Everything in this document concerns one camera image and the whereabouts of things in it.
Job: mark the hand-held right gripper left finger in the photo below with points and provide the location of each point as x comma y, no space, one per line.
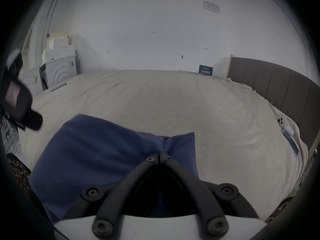
140,177

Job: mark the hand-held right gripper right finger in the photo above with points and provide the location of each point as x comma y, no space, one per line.
182,177

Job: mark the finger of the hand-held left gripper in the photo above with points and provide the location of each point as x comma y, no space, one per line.
22,109

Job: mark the dark blue garment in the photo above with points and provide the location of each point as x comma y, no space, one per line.
100,146

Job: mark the white washing machine with cartons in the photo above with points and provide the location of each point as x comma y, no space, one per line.
63,67

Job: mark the bed with beige sheet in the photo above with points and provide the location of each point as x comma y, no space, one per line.
175,104

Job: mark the dark blue printed card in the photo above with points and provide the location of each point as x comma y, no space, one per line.
205,70

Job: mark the white hand controller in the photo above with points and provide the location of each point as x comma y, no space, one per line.
283,124

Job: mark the long blue flat card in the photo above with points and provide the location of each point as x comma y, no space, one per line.
293,145

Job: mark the grey padded headboard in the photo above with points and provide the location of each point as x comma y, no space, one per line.
275,84

